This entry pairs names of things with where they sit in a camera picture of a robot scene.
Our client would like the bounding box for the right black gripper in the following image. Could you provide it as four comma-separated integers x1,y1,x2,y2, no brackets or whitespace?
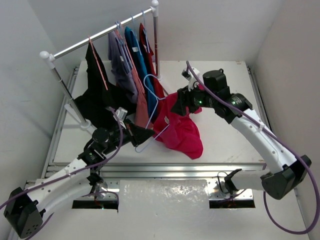
171,81,218,117

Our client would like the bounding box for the light blue wire hanger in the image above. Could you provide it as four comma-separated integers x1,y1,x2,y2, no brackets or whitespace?
134,74,170,154

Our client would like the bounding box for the magenta t-shirt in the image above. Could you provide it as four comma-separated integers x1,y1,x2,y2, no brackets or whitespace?
153,93,204,160

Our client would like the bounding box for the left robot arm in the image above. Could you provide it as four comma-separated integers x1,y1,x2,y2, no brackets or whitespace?
1,119,155,240

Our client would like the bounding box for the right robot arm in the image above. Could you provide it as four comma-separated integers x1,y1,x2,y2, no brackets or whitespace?
171,68,311,200

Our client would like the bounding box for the salmon pink t-shirt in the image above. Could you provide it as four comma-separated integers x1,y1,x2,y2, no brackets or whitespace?
115,30,153,128

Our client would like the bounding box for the dark red t-shirt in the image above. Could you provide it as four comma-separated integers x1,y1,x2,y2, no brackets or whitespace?
138,23,166,123

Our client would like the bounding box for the black t-shirt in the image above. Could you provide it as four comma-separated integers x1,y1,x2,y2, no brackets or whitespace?
74,44,135,130

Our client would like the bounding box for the purple t-shirt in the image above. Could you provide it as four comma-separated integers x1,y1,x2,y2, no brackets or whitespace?
108,31,138,104

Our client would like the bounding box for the teal t-shirt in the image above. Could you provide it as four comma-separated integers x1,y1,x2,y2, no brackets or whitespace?
124,27,157,117

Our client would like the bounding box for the blue hanger in teal shirt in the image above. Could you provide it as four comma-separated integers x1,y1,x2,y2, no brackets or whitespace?
131,15,142,56

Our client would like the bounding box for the blue hanger in purple shirt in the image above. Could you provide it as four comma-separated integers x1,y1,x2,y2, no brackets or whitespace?
115,21,133,74

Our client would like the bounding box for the blue hanger in red shirt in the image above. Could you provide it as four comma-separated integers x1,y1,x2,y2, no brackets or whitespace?
141,10,150,53

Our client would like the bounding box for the silver clothes rack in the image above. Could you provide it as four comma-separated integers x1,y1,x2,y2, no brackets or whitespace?
39,0,162,130

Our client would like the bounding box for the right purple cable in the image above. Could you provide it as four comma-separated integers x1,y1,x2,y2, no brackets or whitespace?
185,60,320,235

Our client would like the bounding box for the purple cable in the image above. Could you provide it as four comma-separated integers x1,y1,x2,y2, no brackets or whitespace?
185,60,320,235
0,106,125,240

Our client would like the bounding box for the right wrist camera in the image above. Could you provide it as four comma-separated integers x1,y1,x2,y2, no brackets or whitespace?
181,67,201,92

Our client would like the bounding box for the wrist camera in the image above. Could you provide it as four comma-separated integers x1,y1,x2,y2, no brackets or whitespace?
113,107,128,127
181,67,201,92

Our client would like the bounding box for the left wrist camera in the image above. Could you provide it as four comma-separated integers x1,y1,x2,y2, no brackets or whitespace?
113,107,128,127

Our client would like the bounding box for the aluminium rail frame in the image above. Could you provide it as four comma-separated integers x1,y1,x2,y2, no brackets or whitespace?
7,59,301,240

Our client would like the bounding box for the pink wire hanger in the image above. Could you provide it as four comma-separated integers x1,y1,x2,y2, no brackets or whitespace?
88,35,109,91

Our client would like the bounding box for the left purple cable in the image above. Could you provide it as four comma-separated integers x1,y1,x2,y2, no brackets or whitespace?
0,106,125,240

